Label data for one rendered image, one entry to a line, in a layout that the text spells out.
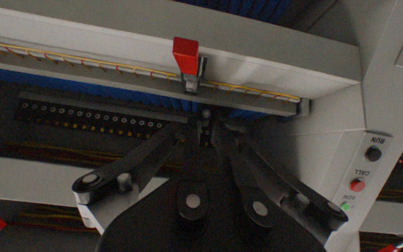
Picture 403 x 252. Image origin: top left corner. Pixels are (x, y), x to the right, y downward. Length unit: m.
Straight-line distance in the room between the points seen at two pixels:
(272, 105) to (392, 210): 0.26
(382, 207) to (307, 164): 0.15
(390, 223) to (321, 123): 0.21
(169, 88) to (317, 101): 0.21
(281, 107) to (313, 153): 0.08
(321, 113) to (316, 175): 0.08
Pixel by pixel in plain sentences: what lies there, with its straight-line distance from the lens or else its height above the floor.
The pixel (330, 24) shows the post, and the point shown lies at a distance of 0.28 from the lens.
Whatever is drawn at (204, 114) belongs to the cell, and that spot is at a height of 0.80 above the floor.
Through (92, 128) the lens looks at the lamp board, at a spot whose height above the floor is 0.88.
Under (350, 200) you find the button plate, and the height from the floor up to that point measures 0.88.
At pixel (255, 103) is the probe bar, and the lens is 0.18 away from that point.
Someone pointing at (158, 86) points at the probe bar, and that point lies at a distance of 0.17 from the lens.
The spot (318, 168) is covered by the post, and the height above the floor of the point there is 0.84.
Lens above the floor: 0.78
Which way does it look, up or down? 12 degrees up
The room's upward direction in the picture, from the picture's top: 170 degrees counter-clockwise
